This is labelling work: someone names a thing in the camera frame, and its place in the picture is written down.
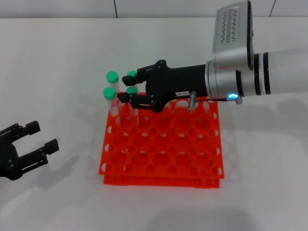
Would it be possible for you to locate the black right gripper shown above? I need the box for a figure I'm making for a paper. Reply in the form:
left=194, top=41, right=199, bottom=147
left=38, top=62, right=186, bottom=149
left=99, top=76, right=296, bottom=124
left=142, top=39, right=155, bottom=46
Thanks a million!
left=116, top=60, right=208, bottom=113

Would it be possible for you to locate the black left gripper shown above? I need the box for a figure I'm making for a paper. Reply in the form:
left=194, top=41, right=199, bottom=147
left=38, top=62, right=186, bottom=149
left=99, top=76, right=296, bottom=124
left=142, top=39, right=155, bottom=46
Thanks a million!
left=0, top=120, right=60, bottom=181

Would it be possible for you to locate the orange plastic test tube rack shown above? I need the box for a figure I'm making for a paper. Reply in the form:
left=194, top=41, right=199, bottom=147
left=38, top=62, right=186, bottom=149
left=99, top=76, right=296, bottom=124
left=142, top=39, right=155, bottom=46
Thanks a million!
left=98, top=92, right=225, bottom=191

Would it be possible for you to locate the silver vented right wrist box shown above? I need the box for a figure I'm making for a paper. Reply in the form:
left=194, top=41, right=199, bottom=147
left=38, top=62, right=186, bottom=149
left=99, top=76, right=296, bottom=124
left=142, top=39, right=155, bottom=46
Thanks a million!
left=211, top=0, right=255, bottom=71

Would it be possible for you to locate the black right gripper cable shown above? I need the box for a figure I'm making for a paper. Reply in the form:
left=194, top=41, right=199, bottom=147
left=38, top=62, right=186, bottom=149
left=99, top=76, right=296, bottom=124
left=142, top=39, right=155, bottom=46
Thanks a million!
left=187, top=90, right=229, bottom=112

